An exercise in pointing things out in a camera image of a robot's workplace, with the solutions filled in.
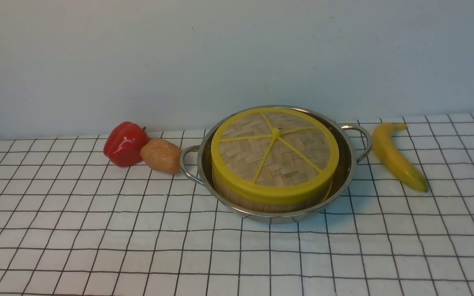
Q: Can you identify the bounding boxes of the yellow-rimmed bamboo steamer basket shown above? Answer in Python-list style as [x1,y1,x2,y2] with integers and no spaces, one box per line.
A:
[213,172,334,214]

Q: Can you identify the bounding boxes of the yellow-rimmed bamboo steamer lid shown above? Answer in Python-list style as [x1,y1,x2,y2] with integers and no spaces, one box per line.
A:
[210,107,340,194]

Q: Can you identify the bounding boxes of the stainless steel pot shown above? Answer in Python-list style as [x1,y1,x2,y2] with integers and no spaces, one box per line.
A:
[179,105,372,224]

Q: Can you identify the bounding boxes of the white checkered tablecloth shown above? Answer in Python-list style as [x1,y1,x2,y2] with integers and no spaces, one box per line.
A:
[0,114,474,296]

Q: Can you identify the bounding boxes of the red bell pepper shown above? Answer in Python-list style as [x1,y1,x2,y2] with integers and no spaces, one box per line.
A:
[103,121,151,167]

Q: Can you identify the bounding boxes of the brown bread roll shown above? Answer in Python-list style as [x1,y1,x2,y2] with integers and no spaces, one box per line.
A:
[139,138,182,175]

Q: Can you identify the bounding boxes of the yellow banana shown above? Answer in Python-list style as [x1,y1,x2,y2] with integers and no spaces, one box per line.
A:
[372,122,429,192]

